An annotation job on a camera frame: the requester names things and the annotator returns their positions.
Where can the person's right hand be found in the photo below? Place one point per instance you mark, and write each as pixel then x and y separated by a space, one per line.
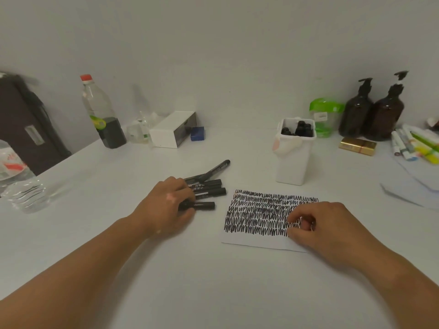
pixel 336 236

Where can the person's left hand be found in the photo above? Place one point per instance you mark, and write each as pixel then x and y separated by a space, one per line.
pixel 161 209

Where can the white paper with black scribbles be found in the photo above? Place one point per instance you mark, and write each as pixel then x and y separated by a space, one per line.
pixel 253 241

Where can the bundle of black markers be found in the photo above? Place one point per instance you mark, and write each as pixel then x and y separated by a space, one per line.
pixel 303 128

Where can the person's left forearm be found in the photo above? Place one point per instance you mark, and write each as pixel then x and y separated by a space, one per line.
pixel 68 270

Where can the white box with grey front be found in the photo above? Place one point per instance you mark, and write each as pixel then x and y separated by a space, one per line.
pixel 164 135

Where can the small blue box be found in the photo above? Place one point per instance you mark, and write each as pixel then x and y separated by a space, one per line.
pixel 197 133

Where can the pile of loose white sheets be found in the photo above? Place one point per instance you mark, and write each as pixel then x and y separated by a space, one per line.
pixel 411 191

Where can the clear bottle with dark liquid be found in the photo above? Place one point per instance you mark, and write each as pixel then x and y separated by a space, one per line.
pixel 111 133

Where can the small gold box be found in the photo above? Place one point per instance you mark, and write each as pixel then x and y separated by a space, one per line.
pixel 356 145

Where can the bunch of pastel highlighter pens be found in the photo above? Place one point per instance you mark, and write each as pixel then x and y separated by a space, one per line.
pixel 408 147

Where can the brown pump bottle white neck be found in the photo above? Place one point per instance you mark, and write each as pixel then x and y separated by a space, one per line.
pixel 382 116

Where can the clear jar with green lid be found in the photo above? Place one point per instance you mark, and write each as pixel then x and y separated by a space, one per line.
pixel 326 106

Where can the clear plastic container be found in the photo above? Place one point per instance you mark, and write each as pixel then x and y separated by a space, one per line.
pixel 24 196

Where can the dark fabric bag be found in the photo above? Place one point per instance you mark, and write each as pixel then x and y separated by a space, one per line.
pixel 20 133

